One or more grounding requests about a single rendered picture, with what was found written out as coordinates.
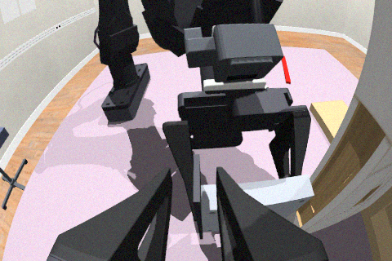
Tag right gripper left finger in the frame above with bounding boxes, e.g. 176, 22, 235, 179
50, 168, 172, 261

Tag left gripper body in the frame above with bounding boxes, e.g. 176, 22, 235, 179
177, 66, 309, 149

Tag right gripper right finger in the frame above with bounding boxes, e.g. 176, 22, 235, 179
216, 167, 329, 261

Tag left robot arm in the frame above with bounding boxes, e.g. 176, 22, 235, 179
97, 0, 284, 111

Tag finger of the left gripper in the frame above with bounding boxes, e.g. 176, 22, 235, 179
269, 111, 311, 179
163, 121, 197, 221

